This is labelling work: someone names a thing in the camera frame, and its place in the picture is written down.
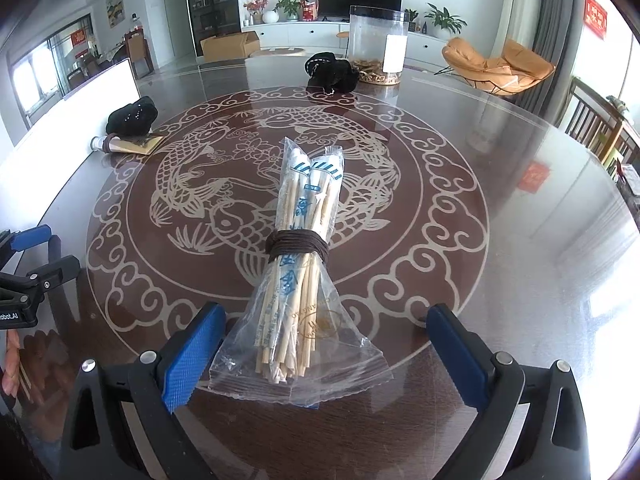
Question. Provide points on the person's hand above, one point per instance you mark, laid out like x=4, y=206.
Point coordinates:
x=13, y=379

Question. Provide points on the red wall hanging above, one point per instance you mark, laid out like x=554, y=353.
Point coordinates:
x=596, y=18

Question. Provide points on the bag of wooden sticks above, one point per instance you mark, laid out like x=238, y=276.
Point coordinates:
x=295, y=343

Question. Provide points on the wooden dining chair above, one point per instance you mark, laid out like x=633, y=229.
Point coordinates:
x=594, y=122

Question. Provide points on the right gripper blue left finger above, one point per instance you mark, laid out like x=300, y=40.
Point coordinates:
x=187, y=355

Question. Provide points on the white tv cabinet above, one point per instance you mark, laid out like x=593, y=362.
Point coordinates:
x=316, y=37

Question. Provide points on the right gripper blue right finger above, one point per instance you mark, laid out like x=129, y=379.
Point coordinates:
x=466, y=357

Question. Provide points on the clear plastic jar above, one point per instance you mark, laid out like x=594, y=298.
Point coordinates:
x=377, y=34

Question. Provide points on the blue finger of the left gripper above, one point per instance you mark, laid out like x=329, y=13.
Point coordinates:
x=23, y=240

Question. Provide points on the black velvet scrunchie left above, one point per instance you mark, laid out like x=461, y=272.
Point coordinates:
x=133, y=119

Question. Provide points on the green potted plant right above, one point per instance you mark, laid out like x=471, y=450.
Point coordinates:
x=444, y=24

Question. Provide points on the cardboard box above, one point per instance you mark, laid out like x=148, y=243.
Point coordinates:
x=230, y=47

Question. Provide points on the brown fuzzy scrunchie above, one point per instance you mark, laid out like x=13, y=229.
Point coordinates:
x=370, y=72

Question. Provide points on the orange lounge chair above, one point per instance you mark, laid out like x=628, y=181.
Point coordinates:
x=515, y=70

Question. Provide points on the red flowers in white vase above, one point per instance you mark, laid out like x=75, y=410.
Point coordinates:
x=259, y=13

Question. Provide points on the black scrunchie with chain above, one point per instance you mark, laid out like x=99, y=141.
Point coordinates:
x=331, y=74

